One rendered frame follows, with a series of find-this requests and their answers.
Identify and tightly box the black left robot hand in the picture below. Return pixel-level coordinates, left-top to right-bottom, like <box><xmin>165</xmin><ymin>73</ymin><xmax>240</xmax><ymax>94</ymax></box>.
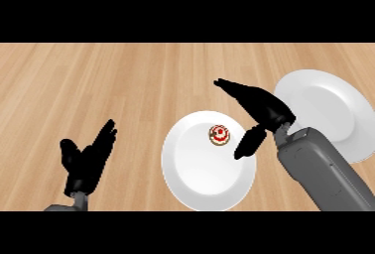
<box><xmin>58</xmin><ymin>118</ymin><xmax>117</xmax><ymax>198</ymax></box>

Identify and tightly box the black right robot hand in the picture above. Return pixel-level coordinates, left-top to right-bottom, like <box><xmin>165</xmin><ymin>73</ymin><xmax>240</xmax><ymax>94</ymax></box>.
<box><xmin>212</xmin><ymin>77</ymin><xmax>296</xmax><ymax>161</ymax></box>

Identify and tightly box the red frosted cupcake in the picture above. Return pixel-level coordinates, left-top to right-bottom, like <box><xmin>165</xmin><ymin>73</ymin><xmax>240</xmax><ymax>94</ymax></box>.
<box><xmin>207</xmin><ymin>124</ymin><xmax>231</xmax><ymax>147</ymax></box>

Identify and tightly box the white plate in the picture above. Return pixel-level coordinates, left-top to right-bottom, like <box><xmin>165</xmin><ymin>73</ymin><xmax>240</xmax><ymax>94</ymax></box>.
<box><xmin>160</xmin><ymin>110</ymin><xmax>258</xmax><ymax>212</ymax></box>
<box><xmin>272</xmin><ymin>68</ymin><xmax>375</xmax><ymax>165</ymax></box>

